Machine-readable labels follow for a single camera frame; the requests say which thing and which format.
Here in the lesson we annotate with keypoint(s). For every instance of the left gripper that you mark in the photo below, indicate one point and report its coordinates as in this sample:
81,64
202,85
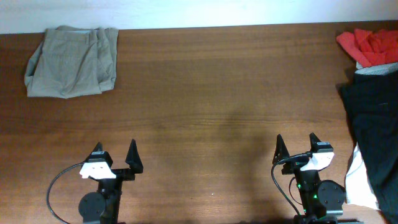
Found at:
121,173

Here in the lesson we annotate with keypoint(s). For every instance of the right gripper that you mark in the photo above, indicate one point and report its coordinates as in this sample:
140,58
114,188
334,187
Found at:
290,168

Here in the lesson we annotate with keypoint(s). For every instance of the black shorts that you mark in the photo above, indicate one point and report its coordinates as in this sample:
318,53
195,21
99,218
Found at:
371,105

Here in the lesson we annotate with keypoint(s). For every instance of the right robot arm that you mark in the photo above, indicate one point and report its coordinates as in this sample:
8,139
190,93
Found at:
322,200

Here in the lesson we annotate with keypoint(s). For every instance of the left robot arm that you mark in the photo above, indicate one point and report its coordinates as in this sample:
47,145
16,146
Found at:
102,206

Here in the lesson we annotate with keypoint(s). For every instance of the folded khaki shorts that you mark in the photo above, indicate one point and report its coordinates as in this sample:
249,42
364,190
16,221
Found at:
72,62

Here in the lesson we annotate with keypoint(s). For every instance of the red shirt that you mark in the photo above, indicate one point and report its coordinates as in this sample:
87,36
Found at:
370,48

